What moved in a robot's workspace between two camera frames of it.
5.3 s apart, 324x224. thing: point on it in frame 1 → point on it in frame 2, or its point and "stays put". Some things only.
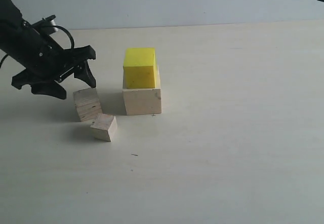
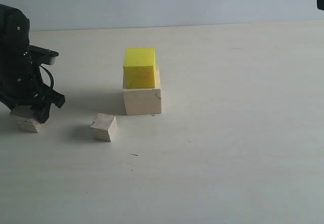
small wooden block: [104, 126] stays put
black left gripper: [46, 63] → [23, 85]
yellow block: [139, 68] stays put
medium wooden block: [87, 104] → [26, 118]
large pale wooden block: [144, 101] stays put
